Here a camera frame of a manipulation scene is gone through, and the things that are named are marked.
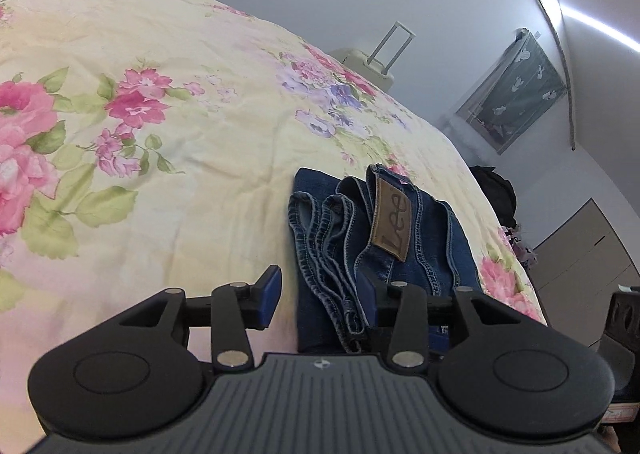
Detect cream suitcase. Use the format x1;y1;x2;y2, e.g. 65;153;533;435
327;21;417;92

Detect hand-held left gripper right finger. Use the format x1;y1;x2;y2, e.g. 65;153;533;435
356;269;523;369

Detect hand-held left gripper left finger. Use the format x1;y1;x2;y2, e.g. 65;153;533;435
117;265;283;369

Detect floral bed sheet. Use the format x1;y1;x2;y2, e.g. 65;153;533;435
0;0;548;437

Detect pile of clothes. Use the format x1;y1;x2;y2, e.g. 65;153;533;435
499;224;537;269

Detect blue denim pants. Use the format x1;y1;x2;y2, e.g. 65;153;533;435
287;164;483;356

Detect wall pipe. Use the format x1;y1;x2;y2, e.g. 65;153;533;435
520;0;579;153

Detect green patterned window curtain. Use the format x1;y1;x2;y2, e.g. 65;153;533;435
452;28;569;155

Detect black bag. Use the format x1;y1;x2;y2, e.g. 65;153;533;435
470;165;519;229

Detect beige wooden cabinet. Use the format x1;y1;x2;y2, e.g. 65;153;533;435
531;199;640;305

